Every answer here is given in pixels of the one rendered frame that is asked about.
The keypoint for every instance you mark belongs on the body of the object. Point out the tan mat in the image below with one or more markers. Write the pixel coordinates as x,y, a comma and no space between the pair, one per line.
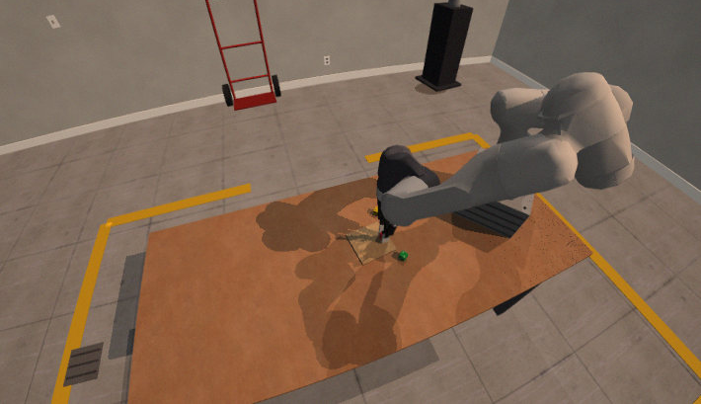
367,243

